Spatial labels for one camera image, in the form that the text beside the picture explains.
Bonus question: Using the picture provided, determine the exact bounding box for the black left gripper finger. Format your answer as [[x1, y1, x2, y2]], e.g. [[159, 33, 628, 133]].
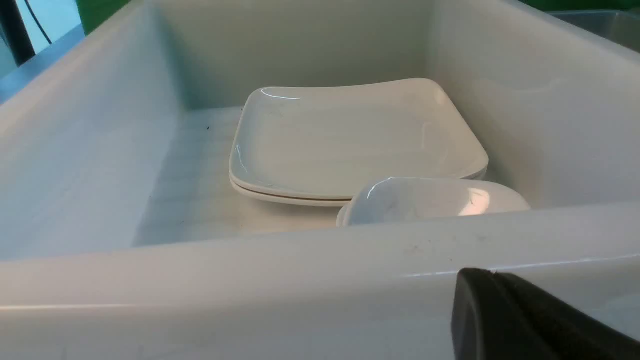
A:
[[451, 268, 640, 360]]

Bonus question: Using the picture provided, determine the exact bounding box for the lower white square plate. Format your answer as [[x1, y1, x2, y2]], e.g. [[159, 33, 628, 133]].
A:
[[230, 167, 488, 208]]

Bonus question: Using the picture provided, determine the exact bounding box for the white square plate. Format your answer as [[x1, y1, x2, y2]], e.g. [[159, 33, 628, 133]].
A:
[[229, 78, 490, 170], [230, 167, 488, 208]]

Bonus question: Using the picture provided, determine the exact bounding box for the upper white square plate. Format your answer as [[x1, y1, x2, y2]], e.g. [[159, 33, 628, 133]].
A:
[[229, 78, 490, 170]]

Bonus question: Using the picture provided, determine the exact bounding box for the white small bowl in bin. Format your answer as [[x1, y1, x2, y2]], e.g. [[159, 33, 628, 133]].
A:
[[336, 177, 531, 228]]

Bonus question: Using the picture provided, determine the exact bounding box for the large white plastic bin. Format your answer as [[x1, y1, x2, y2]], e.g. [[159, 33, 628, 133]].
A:
[[1, 0, 639, 360]]

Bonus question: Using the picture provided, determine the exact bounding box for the green backdrop cloth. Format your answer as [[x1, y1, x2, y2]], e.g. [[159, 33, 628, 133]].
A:
[[76, 0, 640, 35]]

